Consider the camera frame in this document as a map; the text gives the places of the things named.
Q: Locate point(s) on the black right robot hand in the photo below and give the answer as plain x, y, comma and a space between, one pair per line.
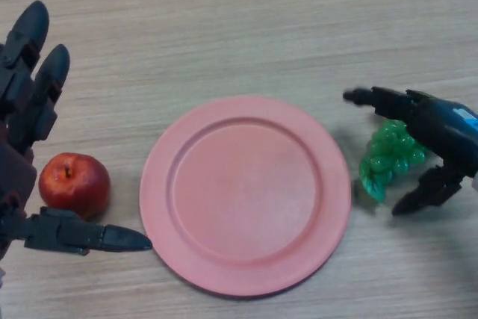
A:
440, 128

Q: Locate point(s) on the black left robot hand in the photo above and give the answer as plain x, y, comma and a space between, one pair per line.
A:
18, 87

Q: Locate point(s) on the green grapes bunch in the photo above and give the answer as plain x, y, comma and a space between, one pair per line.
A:
388, 147

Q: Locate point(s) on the pink round plate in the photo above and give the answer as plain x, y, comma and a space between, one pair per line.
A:
246, 199

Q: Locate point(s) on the red apple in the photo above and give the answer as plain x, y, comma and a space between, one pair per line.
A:
74, 184

